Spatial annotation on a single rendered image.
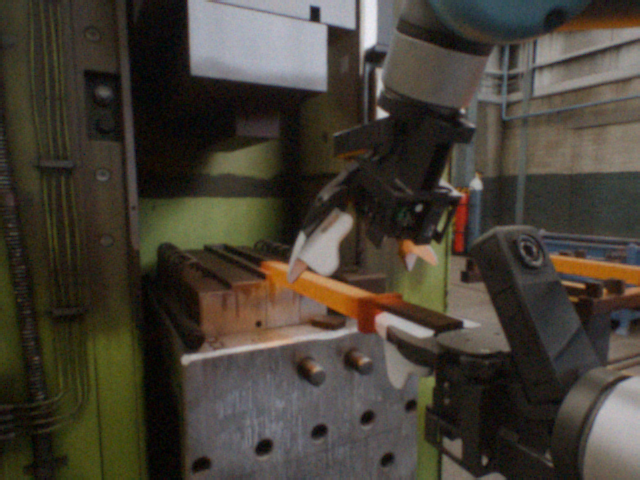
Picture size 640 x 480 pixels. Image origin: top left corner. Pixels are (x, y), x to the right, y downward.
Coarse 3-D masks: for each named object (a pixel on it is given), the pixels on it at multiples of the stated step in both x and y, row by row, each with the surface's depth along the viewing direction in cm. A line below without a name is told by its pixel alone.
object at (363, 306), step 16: (272, 272) 66; (304, 272) 60; (304, 288) 56; (320, 288) 51; (336, 288) 49; (352, 288) 49; (336, 304) 48; (352, 304) 45; (368, 304) 42; (384, 304) 40; (400, 304) 40; (368, 320) 42; (416, 320) 36; (432, 320) 35; (448, 320) 35
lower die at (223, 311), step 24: (216, 264) 79; (240, 264) 76; (288, 264) 78; (192, 288) 64; (216, 288) 64; (240, 288) 63; (264, 288) 65; (288, 288) 66; (192, 312) 65; (216, 312) 62; (240, 312) 63; (264, 312) 65; (288, 312) 67; (312, 312) 69; (216, 336) 62
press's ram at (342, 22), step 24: (144, 0) 57; (168, 0) 57; (216, 0) 57; (240, 0) 58; (264, 0) 60; (288, 0) 61; (312, 0) 63; (336, 0) 65; (144, 24) 65; (168, 24) 65; (336, 24) 65; (144, 48) 75; (144, 72) 90
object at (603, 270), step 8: (552, 256) 77; (560, 264) 74; (568, 264) 73; (576, 264) 72; (584, 264) 71; (592, 264) 69; (600, 264) 69; (608, 264) 68; (616, 264) 68; (568, 272) 73; (576, 272) 72; (584, 272) 71; (592, 272) 70; (600, 272) 68; (608, 272) 67; (616, 272) 66; (624, 272) 65; (632, 272) 64; (632, 280) 64
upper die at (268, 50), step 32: (192, 0) 56; (192, 32) 56; (224, 32) 58; (256, 32) 60; (288, 32) 62; (320, 32) 64; (160, 64) 79; (192, 64) 57; (224, 64) 58; (256, 64) 60; (288, 64) 63; (320, 64) 65; (160, 96) 81; (192, 96) 69; (224, 96) 69; (256, 96) 69; (288, 96) 69
